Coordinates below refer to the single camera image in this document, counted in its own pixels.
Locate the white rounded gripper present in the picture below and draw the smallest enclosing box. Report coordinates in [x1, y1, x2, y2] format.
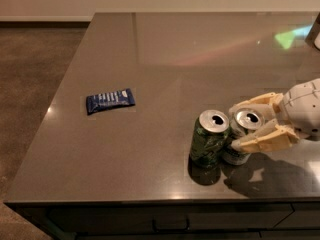
[229, 78, 320, 153]

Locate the white 7up soda can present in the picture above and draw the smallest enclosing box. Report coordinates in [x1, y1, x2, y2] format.
[222, 108, 265, 165]

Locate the green soda can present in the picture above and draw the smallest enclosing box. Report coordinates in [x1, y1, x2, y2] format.
[190, 110, 230, 168]

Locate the dark cabinet under counter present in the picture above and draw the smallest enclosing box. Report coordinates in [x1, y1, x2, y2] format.
[12, 203, 320, 240]

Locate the blue snack packet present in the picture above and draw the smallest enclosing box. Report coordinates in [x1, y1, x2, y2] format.
[86, 88, 135, 115]

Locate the dark drawer handle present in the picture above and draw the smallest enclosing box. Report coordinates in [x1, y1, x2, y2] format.
[152, 218, 190, 233]

